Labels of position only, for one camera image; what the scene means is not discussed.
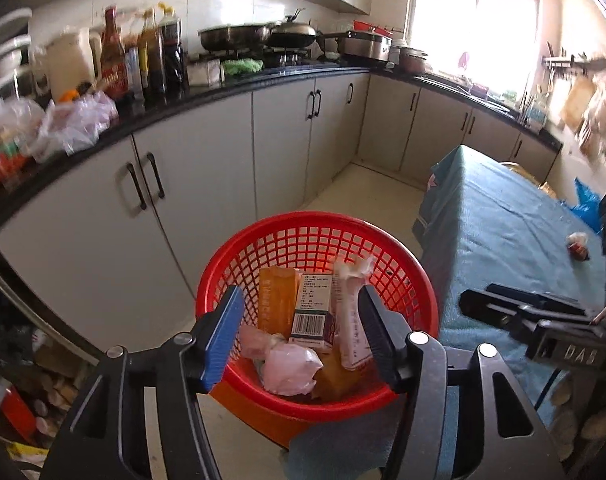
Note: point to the green cloth on counter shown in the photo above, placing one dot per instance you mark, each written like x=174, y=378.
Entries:
x=245, y=66

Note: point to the dark soy sauce bottle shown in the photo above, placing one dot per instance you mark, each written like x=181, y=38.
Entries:
x=172, y=49

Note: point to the pink plastic bag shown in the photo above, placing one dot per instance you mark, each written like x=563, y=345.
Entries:
x=285, y=369

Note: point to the brown sauce bottle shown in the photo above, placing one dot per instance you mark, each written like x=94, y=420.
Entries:
x=113, y=68

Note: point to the orange yellow packet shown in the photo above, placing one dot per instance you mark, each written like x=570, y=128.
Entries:
x=277, y=299

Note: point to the black wok pan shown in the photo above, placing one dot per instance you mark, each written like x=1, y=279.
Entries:
x=234, y=37

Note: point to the dark printed carton box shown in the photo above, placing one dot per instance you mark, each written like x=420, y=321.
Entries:
x=313, y=324

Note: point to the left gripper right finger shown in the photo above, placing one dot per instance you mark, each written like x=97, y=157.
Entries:
x=499, y=435

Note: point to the small red white wrapper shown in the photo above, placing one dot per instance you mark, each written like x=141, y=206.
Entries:
x=577, y=245

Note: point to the steel rice cooker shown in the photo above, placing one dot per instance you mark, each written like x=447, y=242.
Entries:
x=360, y=44

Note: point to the white plastic bags on counter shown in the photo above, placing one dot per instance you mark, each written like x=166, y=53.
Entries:
x=72, y=127

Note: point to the blue table cloth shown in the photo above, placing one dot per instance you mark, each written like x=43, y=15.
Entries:
x=479, y=223

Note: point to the lidded black wok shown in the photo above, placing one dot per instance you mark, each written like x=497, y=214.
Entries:
x=290, y=34

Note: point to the red white snack wrapper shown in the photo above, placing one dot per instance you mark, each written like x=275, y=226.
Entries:
x=347, y=281

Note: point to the white electric kettle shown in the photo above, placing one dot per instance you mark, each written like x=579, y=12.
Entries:
x=72, y=58

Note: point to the blue plastic bag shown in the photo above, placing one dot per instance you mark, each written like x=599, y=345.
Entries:
x=586, y=207

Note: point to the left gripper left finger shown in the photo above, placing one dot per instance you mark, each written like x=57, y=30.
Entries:
x=104, y=434

